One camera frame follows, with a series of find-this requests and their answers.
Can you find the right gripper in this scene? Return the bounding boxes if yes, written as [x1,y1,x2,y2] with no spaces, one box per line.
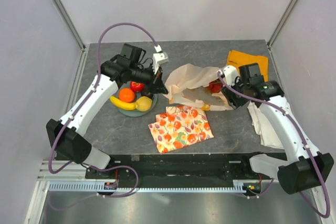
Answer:
[220,74,250,110]

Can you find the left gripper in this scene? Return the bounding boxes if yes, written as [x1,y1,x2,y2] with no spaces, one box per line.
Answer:
[130,62,169,94]

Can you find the fake strawberry bunch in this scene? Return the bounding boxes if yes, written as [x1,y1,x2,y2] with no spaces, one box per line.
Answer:
[206,79,223,94]

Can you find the fake red apple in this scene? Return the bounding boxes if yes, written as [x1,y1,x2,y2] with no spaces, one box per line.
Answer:
[130,81,145,93]

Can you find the fake yellow lemon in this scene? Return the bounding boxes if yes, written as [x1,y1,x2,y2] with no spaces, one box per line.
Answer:
[135,96,152,112]

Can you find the banana print plastic bag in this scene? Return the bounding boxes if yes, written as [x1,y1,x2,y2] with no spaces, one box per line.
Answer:
[165,63,233,111]

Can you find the fake orange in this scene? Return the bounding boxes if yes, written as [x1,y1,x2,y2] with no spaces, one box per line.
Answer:
[118,88,136,103]

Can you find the fake banana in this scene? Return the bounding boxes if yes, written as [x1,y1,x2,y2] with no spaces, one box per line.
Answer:
[110,96,136,111]

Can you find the fake dark avocado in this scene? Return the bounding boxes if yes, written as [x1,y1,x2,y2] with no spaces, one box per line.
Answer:
[141,90,154,99]

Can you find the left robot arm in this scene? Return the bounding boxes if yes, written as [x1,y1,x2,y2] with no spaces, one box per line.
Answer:
[46,44,169,178]

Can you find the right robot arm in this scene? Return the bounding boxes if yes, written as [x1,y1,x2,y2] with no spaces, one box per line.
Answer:
[217,63,334,195]

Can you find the orange folded cloth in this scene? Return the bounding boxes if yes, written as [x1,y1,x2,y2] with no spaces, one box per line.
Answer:
[226,50,269,81]

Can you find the grey green plate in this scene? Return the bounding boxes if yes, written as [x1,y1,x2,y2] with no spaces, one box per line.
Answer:
[115,82,158,118]

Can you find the floral folded cloth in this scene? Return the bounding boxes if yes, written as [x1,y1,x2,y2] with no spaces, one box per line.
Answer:
[148,105,214,153]

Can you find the white folded cloth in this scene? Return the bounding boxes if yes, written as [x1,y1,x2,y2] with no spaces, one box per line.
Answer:
[247,102,283,149]

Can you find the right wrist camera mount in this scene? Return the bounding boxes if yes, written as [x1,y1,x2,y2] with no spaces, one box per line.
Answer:
[217,65,240,87]

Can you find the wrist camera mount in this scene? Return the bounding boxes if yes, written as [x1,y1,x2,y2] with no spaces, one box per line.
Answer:
[152,45,169,74]
[217,65,240,87]

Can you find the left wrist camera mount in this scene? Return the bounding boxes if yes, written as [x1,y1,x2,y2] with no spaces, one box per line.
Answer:
[152,45,169,74]

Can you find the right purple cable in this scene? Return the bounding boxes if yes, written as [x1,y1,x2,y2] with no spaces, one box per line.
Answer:
[217,70,331,219]

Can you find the right aluminium frame post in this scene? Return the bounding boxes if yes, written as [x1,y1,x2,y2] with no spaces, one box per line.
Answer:
[267,0,299,49]

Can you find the aluminium frame post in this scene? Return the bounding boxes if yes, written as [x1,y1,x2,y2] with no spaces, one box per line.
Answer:
[267,0,299,49]
[52,0,86,51]

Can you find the white slotted cable duct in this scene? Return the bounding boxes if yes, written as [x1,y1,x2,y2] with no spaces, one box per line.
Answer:
[48,181,253,193]

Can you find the left aluminium frame post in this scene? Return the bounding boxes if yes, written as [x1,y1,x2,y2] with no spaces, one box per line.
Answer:
[52,0,86,51]

